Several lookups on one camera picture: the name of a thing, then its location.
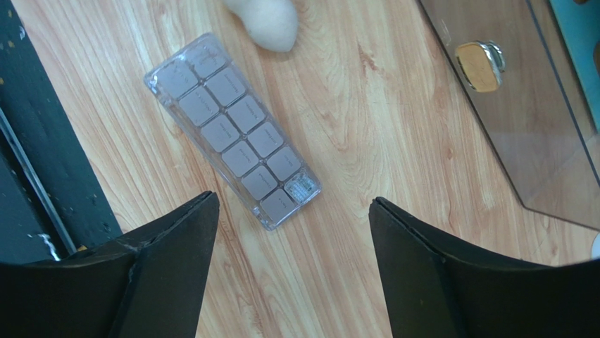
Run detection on eyeshadow palette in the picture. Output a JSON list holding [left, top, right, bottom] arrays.
[[144, 32, 322, 231]]

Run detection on teal drawer cabinet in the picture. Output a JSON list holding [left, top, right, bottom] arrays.
[[550, 0, 599, 129]]

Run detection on clear acrylic drawer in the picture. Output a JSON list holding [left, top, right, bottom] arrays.
[[420, 1, 599, 229]]

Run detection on gourd-shaped beige makeup sponge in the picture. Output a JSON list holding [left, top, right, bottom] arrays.
[[223, 0, 299, 53]]

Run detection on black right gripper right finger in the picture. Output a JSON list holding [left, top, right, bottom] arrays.
[[369, 197, 599, 337]]

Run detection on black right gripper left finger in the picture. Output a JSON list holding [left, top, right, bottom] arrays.
[[1, 192, 220, 337]]

